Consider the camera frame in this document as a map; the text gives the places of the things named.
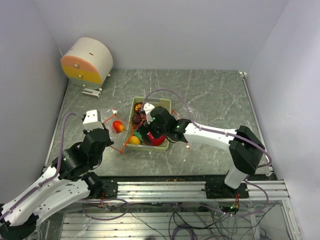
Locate round cream drawer cabinet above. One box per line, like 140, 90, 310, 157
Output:
60, 37, 114, 90

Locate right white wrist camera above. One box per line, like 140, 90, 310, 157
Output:
141, 102, 155, 124

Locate pink dragon fruit toy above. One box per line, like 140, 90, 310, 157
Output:
134, 131, 166, 147

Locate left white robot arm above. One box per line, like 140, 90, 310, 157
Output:
0, 122, 113, 240

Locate small white grey block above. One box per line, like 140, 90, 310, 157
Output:
82, 88, 101, 99

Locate dark brown passion fruit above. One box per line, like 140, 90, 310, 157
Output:
131, 114, 142, 125

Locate pale green plastic basket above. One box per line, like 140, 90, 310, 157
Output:
126, 96, 172, 152

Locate clear orange zip bag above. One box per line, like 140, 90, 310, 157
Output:
101, 108, 134, 154

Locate orange fruit toy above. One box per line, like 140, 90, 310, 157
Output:
128, 135, 141, 145

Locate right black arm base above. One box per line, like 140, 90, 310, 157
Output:
201, 181, 249, 199

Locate red yellow mango toy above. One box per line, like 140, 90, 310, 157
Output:
112, 120, 126, 134

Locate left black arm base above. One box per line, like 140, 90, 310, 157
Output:
81, 172, 118, 199

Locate white corner clip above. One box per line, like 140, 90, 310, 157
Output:
239, 71, 247, 77

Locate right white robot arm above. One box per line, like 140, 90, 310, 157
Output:
137, 103, 265, 198

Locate aluminium frame rail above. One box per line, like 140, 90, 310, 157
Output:
29, 174, 301, 240

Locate dark red apple toy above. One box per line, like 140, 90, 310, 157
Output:
133, 102, 143, 114

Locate loose cables under table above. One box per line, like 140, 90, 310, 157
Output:
82, 184, 278, 240

